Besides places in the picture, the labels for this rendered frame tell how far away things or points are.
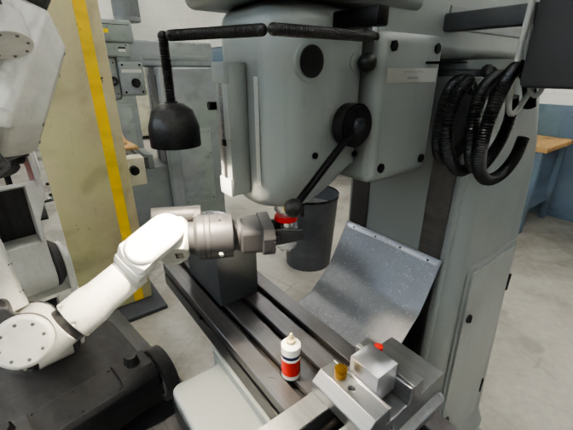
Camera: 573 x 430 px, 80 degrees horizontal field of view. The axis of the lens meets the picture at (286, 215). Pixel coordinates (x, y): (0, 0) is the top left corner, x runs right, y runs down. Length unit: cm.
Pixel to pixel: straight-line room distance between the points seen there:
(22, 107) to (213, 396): 70
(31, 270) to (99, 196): 125
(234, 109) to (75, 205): 187
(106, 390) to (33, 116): 91
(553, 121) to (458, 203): 393
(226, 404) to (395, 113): 72
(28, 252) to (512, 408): 215
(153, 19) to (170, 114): 961
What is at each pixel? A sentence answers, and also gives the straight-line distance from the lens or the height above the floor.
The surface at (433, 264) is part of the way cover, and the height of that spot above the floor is 109.
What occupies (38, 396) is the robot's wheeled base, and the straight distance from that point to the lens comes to 148.
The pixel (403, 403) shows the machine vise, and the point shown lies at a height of 101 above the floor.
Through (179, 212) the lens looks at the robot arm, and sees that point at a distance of 70.
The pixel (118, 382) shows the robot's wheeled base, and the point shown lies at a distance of 137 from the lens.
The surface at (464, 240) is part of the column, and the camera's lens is 94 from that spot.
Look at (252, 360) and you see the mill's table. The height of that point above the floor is 94.
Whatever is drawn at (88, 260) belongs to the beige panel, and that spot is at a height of 44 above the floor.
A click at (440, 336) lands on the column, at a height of 87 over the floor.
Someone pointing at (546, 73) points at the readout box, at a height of 153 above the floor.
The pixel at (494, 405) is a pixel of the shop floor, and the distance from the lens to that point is 221.
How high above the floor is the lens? 154
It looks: 23 degrees down
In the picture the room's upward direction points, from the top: straight up
